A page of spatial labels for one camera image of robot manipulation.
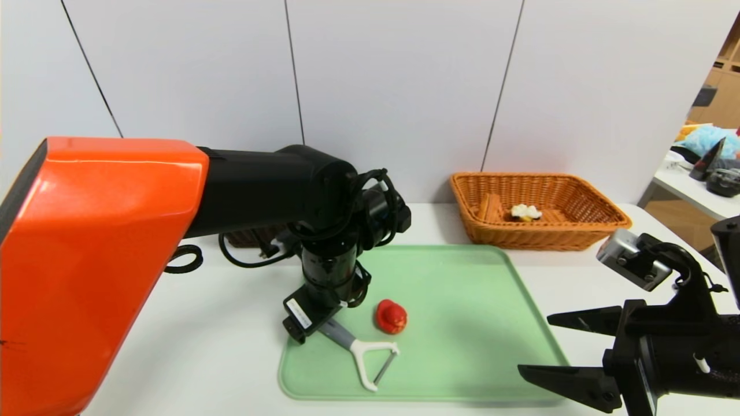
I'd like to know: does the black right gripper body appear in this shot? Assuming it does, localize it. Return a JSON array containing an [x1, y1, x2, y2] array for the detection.
[[603, 299, 740, 416]]

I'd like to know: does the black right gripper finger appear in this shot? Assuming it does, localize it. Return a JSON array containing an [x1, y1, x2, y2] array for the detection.
[[517, 364, 623, 414], [546, 306, 623, 336]]

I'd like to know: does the grey handled white peeler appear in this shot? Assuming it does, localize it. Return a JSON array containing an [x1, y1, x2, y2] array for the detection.
[[318, 320, 401, 392]]

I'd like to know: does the orange wicker basket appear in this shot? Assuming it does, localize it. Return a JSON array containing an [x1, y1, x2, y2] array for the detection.
[[450, 172, 632, 252]]

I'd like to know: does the dark brown wicker basket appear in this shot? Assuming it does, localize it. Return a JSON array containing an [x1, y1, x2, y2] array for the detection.
[[224, 224, 291, 249]]

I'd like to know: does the green plastic tray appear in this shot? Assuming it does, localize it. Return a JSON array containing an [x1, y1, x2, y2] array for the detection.
[[278, 244, 573, 402]]

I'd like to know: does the white side table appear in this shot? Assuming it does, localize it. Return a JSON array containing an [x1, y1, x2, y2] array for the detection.
[[653, 151, 740, 223]]

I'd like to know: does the black round object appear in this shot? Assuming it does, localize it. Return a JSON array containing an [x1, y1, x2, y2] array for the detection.
[[706, 168, 740, 198]]

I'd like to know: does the black cone object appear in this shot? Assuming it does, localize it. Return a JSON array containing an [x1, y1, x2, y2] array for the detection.
[[688, 139, 725, 181]]

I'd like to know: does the red rubber duck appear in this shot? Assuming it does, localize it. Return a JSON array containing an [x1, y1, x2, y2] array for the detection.
[[375, 299, 408, 335]]

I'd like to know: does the blue fluffy toy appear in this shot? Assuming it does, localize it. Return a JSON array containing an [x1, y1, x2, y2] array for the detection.
[[681, 125, 740, 161]]

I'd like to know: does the wooden shelf unit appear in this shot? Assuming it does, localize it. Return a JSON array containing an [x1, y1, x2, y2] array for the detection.
[[688, 14, 740, 131]]

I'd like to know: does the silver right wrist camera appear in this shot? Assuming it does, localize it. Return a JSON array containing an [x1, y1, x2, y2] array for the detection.
[[597, 228, 675, 291]]

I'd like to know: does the smooth black left arm cable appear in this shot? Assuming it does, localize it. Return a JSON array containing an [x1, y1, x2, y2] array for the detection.
[[219, 169, 401, 308]]

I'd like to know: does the braided black cable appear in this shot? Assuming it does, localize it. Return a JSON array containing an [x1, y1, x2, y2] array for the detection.
[[165, 244, 204, 274]]

